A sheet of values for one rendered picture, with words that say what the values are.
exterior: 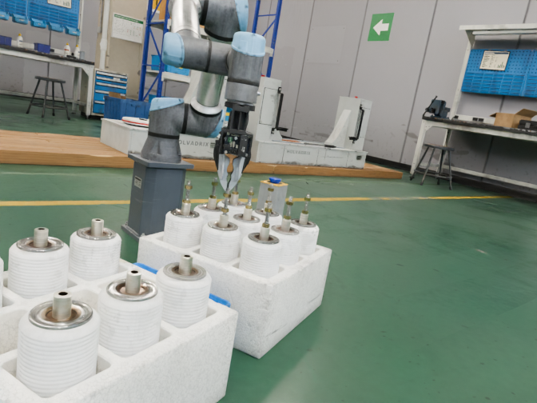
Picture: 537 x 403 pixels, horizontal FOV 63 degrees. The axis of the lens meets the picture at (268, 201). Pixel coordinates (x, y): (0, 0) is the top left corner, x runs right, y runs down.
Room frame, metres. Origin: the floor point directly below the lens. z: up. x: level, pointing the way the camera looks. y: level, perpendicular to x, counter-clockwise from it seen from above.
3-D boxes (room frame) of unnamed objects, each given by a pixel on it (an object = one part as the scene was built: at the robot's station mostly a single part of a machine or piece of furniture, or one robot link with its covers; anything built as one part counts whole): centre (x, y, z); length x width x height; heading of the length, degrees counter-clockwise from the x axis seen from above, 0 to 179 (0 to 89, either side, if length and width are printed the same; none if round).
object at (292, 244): (1.10, -0.06, 0.16); 0.10 x 0.10 x 0.18
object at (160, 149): (1.63, 0.43, 0.35); 0.15 x 0.15 x 0.10
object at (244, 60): (1.04, 0.10, 0.65); 0.09 x 0.08 x 0.11; 17
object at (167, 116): (1.64, 0.42, 0.47); 0.13 x 0.12 x 0.14; 107
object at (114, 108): (5.56, 1.96, 0.18); 0.50 x 0.41 x 0.37; 46
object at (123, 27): (7.09, 2.59, 1.38); 0.49 x 0.02 x 0.35; 132
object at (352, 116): (4.45, -0.22, 0.45); 1.51 x 0.57 x 0.74; 132
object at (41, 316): (0.51, 0.24, 0.25); 0.08 x 0.08 x 0.01
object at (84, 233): (0.83, 0.33, 0.25); 0.08 x 0.08 x 0.01
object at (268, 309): (1.15, 0.05, 0.09); 0.39 x 0.39 x 0.18; 64
